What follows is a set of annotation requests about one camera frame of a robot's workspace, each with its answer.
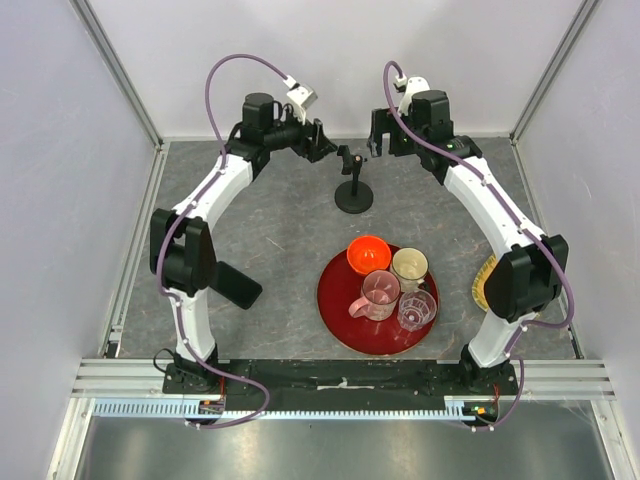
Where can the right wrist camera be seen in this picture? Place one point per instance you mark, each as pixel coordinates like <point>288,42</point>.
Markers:
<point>408,87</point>

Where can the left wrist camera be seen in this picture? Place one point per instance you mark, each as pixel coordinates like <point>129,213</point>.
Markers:
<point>300,96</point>

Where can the cream ceramic mug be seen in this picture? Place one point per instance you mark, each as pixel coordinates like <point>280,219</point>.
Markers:
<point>410,267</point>

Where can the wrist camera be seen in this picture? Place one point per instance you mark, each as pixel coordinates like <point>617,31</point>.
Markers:
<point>300,96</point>
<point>408,87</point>

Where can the pink patterned mug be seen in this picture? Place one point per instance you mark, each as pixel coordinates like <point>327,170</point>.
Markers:
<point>380,292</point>

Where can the black smartphone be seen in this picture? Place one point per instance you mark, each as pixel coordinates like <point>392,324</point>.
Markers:
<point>235,286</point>

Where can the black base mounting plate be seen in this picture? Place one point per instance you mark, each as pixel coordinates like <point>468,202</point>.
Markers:
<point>361,383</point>

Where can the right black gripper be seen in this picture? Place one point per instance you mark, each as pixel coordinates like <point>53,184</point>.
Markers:
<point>384,121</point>

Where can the right aluminium frame post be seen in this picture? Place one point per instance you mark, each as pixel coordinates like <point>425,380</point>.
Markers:
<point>566,45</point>

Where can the slotted cable duct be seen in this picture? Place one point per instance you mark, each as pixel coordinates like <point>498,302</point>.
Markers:
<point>198,410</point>

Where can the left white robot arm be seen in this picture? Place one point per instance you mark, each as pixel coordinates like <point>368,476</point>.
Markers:
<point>182,254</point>

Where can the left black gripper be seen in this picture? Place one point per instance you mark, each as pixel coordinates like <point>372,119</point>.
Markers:
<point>320,148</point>

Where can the clear glass tumbler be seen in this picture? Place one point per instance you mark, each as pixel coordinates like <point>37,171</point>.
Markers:
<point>416,309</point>

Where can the black phone stand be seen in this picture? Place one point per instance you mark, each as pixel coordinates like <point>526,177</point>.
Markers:
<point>353,196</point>

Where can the aluminium frame post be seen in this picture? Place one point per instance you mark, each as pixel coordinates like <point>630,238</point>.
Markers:
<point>566,45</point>
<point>107,51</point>

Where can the woven bamboo basket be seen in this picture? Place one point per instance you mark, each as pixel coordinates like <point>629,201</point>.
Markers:
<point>481,287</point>

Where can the orange bowl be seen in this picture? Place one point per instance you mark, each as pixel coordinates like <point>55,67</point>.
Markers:
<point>368,253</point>

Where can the left aluminium frame post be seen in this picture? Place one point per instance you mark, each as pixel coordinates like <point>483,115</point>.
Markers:
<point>107,51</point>

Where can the round red tray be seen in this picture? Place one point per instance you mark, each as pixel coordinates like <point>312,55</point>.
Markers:
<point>338,287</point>

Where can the front aluminium frame rail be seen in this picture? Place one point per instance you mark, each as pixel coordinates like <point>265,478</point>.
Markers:
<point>575,379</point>

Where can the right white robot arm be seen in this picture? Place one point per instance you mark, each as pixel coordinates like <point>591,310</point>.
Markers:
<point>458,164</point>

